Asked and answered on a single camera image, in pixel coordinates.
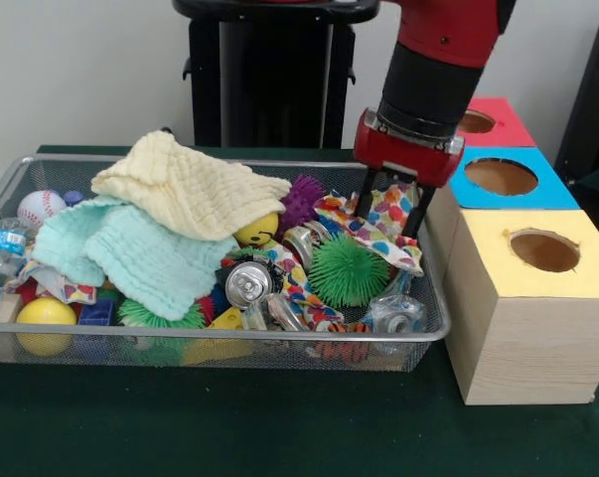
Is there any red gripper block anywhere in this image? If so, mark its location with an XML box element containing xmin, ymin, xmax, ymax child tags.
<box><xmin>354</xmin><ymin>107</ymin><xmax>466</xmax><ymax>240</ymax></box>

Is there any polka dot colourful cloth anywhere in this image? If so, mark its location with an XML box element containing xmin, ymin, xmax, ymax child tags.
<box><xmin>313</xmin><ymin>182</ymin><xmax>425</xmax><ymax>277</ymax></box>

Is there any cream yellow cloth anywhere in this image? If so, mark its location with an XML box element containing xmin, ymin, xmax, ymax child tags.
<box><xmin>90</xmin><ymin>129</ymin><xmax>293</xmax><ymax>242</ymax></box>

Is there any mint green cloth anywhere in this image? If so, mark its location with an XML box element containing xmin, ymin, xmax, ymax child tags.
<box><xmin>33</xmin><ymin>194</ymin><xmax>239</xmax><ymax>322</ymax></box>

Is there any clear shallow mesh bin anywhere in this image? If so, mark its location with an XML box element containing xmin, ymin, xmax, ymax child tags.
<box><xmin>0</xmin><ymin>154</ymin><xmax>454</xmax><ymax>373</ymax></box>

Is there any wooden box with three holes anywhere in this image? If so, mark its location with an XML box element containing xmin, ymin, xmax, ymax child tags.
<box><xmin>418</xmin><ymin>96</ymin><xmax>599</xmax><ymax>406</ymax></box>

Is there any large green spiky ball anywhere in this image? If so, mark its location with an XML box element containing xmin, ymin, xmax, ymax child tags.
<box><xmin>307</xmin><ymin>235</ymin><xmax>391</xmax><ymax>309</ymax></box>

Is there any purple spiky ball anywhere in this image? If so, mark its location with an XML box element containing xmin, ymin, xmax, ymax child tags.
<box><xmin>277</xmin><ymin>175</ymin><xmax>326</xmax><ymax>236</ymax></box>

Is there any yellow smiley ball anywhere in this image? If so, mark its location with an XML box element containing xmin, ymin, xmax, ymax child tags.
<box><xmin>231</xmin><ymin>211</ymin><xmax>281</xmax><ymax>250</ymax></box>

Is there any orange tiger toy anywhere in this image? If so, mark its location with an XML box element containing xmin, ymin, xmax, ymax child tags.
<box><xmin>314</xmin><ymin>321</ymin><xmax>374</xmax><ymax>364</ymax></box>

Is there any silver can with dark rim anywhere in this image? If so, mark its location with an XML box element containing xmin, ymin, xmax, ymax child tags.
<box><xmin>225</xmin><ymin>261</ymin><xmax>275</xmax><ymax>311</ymax></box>

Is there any black chair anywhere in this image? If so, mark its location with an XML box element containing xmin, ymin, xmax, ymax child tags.
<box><xmin>557</xmin><ymin>10</ymin><xmax>599</xmax><ymax>195</ymax></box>

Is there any white baseball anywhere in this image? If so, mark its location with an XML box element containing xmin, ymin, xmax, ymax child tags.
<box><xmin>18</xmin><ymin>190</ymin><xmax>69</xmax><ymax>230</ymax></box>

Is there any plain yellow ball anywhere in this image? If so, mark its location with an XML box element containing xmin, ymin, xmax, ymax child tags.
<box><xmin>18</xmin><ymin>298</ymin><xmax>79</xmax><ymax>357</ymax></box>

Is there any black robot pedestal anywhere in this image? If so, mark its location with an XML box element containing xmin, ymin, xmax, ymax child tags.
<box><xmin>173</xmin><ymin>0</ymin><xmax>381</xmax><ymax>150</ymax></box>

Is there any black cable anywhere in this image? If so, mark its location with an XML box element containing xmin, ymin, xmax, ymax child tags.
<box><xmin>155</xmin><ymin>126</ymin><xmax>181</xmax><ymax>148</ymax></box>

